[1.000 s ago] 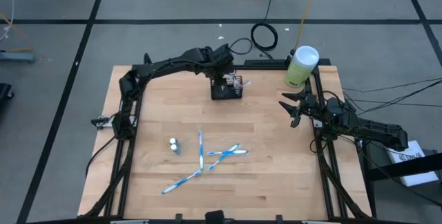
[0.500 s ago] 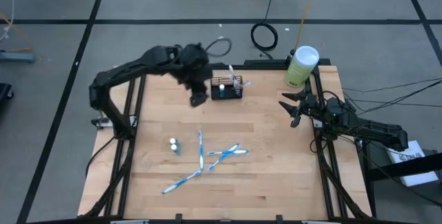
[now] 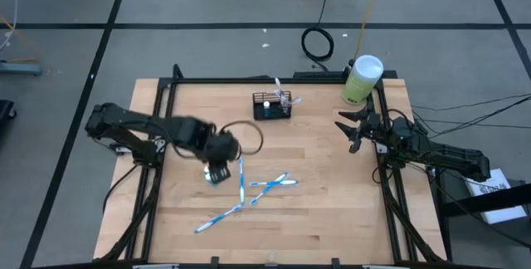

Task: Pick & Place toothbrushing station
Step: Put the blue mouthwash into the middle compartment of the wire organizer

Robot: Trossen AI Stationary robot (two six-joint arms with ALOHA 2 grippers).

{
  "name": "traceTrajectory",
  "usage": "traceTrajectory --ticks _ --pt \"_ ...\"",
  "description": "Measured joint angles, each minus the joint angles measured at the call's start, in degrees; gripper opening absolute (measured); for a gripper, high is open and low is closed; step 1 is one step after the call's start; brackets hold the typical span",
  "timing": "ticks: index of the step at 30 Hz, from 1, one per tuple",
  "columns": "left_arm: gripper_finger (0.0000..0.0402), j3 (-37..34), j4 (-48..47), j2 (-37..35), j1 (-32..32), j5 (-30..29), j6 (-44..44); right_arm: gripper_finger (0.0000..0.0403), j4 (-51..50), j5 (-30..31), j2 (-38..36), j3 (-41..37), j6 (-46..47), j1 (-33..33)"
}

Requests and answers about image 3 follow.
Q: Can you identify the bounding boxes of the white printed booklet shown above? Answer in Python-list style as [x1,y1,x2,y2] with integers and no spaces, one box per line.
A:
[464,168,528,225]

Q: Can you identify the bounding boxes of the dark looped wrist cable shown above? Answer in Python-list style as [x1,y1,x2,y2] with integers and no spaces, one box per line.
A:
[218,119,265,157]

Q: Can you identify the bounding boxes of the black floor object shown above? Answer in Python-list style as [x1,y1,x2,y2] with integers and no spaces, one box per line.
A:
[0,100,17,131]

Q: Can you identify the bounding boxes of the thin white cable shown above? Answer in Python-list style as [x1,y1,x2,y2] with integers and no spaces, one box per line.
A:
[0,0,20,51]

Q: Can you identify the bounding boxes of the black side stand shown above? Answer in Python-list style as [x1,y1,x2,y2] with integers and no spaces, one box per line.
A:
[426,165,531,269]

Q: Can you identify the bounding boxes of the thin black cable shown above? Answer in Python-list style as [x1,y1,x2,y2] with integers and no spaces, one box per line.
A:
[410,93,531,111]
[426,96,531,131]
[418,119,531,130]

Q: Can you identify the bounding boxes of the black flat box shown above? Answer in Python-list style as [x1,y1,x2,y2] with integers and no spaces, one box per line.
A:
[293,71,348,80]

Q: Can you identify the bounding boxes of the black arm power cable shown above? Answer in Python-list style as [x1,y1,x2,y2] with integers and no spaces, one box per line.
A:
[414,163,531,248]
[102,164,139,214]

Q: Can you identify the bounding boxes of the green wipes canister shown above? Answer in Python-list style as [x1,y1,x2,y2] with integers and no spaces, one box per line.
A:
[340,54,385,106]

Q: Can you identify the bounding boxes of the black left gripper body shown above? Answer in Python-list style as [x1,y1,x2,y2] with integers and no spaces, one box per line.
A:
[202,130,242,184]

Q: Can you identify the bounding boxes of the yellow floor cable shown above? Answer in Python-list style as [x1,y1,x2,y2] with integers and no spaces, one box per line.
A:
[0,15,41,63]

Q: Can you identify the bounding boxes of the long yellow cable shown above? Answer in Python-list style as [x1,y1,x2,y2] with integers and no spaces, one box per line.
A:
[353,0,387,61]

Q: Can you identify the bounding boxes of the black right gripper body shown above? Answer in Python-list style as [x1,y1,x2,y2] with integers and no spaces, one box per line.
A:
[349,108,402,154]

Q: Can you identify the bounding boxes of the coiled black cable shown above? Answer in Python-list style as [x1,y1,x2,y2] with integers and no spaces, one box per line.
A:
[300,0,335,73]

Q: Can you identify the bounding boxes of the black wire basket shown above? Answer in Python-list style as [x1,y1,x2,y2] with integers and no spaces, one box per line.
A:
[251,90,293,121]

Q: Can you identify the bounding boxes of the black aluminium table frame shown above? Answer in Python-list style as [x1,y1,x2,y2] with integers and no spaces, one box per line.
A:
[93,63,447,269]

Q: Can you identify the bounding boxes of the blue white toothbrush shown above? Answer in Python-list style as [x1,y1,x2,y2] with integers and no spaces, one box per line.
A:
[248,179,300,188]
[193,204,243,234]
[249,172,290,207]
[280,94,303,110]
[237,156,246,207]
[273,76,291,110]

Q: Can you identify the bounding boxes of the grey flat floor base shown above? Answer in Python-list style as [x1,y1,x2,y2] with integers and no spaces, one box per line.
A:
[0,61,43,76]

